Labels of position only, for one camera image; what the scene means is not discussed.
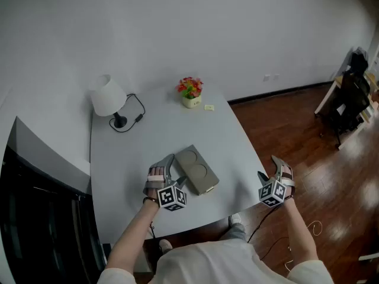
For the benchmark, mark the person's left forearm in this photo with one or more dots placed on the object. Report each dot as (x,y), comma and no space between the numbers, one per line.
(133,232)

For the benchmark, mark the white wall socket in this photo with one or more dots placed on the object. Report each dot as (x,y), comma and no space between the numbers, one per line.
(266,77)
(276,77)

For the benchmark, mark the black glass cabinet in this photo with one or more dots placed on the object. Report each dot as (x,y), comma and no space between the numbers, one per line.
(44,223)

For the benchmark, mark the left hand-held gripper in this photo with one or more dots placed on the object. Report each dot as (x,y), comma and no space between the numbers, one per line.
(171,198)

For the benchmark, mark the light wooden desk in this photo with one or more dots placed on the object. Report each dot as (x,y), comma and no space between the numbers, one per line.
(324,99)

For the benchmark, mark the person's left hand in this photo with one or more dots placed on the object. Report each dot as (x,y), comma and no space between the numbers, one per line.
(155,170)

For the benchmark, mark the person's white shirt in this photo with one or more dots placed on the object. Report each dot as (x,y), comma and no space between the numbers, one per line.
(213,265)

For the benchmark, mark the person's right hand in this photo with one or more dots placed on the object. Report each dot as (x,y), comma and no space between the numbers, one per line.
(287,170)

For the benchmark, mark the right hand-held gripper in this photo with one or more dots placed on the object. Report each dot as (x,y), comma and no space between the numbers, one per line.
(272,192)

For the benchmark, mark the brown box drawer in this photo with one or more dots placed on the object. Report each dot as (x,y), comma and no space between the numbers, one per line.
(208,189)

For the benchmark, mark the brown storage box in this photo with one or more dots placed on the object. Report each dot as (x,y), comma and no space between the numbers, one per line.
(194,166)

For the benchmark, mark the black wristband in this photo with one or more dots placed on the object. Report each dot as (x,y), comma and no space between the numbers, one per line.
(149,200)

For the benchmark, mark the white shade table lamp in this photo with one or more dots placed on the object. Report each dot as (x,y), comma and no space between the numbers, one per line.
(106,96)

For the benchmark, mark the person's right forearm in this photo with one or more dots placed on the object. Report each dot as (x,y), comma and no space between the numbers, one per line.
(299,232)

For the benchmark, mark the person's grey trousers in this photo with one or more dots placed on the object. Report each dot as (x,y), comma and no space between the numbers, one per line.
(235,233)

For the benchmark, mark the white chair base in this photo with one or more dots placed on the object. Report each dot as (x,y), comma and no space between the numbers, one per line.
(368,257)

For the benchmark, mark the person's white shoe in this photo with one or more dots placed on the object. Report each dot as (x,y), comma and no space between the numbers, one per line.
(165,245)
(235,219)

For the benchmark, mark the potted red flowers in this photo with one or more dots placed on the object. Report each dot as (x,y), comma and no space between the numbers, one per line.
(191,90)

